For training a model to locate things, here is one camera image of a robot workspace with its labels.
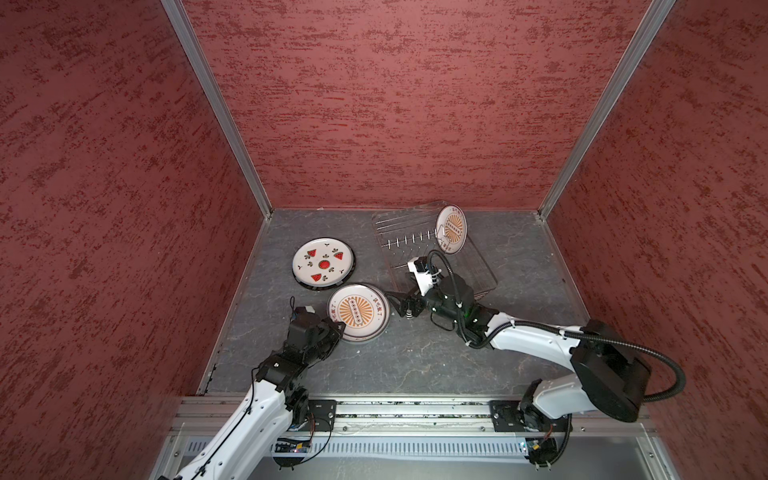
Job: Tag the left connector board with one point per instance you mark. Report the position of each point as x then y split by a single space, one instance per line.
293 446

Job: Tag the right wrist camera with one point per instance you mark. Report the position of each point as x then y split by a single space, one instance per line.
422 272

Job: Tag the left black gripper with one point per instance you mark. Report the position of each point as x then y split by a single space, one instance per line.
330 326

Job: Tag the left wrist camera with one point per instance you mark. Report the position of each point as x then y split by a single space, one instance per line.
302 312

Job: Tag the corner aluminium profile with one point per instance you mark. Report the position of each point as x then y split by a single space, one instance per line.
641 40
193 50

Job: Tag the right corner aluminium profile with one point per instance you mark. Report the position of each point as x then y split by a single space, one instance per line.
641 40

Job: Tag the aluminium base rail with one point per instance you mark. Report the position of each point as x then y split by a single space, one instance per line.
462 429

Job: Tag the left corner aluminium profile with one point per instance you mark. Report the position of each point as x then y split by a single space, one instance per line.
193 50

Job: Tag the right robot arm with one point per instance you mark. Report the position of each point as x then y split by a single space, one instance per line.
604 375

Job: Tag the right connector board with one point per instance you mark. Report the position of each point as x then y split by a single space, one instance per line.
539 451

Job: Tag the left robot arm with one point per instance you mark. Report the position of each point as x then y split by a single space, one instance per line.
276 402

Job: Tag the black striped rim plate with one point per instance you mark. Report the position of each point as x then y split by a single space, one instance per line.
348 273

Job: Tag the watermelon blue rim plate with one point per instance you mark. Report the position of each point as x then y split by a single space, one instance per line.
323 261

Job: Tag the connector board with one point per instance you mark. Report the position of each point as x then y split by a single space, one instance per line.
539 451
293 446

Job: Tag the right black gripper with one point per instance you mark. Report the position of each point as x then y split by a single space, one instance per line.
414 298

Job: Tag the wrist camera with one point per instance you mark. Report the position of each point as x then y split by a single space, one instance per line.
422 272
302 312

